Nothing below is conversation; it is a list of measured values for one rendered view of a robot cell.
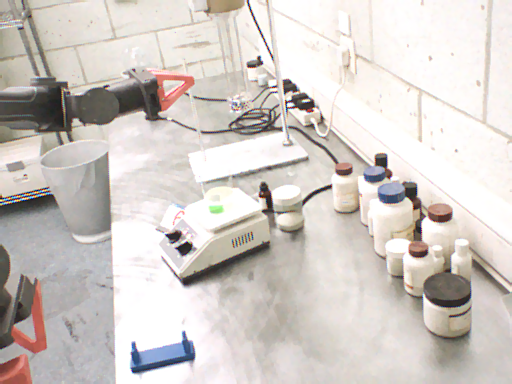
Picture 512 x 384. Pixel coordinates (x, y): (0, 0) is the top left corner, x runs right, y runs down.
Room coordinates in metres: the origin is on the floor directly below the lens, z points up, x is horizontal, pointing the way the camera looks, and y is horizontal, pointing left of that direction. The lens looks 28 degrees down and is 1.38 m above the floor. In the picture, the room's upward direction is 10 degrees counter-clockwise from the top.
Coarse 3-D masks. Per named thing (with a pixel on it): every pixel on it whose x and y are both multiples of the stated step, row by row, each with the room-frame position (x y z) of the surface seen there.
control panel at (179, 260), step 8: (176, 224) 1.03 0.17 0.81; (184, 224) 1.01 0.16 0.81; (192, 232) 0.97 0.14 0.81; (192, 240) 0.95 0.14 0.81; (200, 240) 0.94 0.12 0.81; (168, 248) 0.98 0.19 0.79; (192, 248) 0.93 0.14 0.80; (168, 256) 0.95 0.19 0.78; (176, 256) 0.94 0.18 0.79; (184, 256) 0.93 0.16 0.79; (176, 264) 0.92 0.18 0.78
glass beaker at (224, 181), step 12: (204, 168) 1.04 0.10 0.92; (216, 168) 1.04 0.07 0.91; (228, 168) 1.02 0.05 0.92; (204, 180) 0.98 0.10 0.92; (216, 180) 0.98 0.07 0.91; (228, 180) 0.99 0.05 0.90; (204, 192) 0.99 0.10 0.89; (216, 192) 0.98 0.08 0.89; (228, 192) 0.99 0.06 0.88; (216, 204) 0.98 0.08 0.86; (228, 204) 0.98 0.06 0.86
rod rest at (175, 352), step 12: (132, 348) 0.71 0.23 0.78; (156, 348) 0.72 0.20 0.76; (168, 348) 0.72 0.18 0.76; (180, 348) 0.71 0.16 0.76; (192, 348) 0.71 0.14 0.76; (132, 360) 0.70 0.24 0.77; (144, 360) 0.70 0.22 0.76; (156, 360) 0.69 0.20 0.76; (168, 360) 0.69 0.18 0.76; (180, 360) 0.69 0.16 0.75
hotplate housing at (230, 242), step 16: (192, 224) 1.00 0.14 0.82; (240, 224) 0.96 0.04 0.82; (256, 224) 0.97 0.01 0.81; (160, 240) 1.01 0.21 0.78; (208, 240) 0.93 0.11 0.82; (224, 240) 0.94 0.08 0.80; (240, 240) 0.95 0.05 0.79; (256, 240) 0.96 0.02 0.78; (192, 256) 0.91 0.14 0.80; (208, 256) 0.92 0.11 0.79; (224, 256) 0.93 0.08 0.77; (176, 272) 0.91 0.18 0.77; (192, 272) 0.91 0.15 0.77
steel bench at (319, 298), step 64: (128, 128) 1.83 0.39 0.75; (320, 128) 1.55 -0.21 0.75; (128, 192) 1.34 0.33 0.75; (192, 192) 1.28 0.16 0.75; (256, 192) 1.22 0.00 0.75; (320, 192) 1.17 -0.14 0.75; (128, 256) 1.03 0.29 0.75; (256, 256) 0.95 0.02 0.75; (320, 256) 0.91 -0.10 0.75; (128, 320) 0.82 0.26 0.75; (192, 320) 0.79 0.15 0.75; (256, 320) 0.76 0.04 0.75; (320, 320) 0.73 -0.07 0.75; (384, 320) 0.71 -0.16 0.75
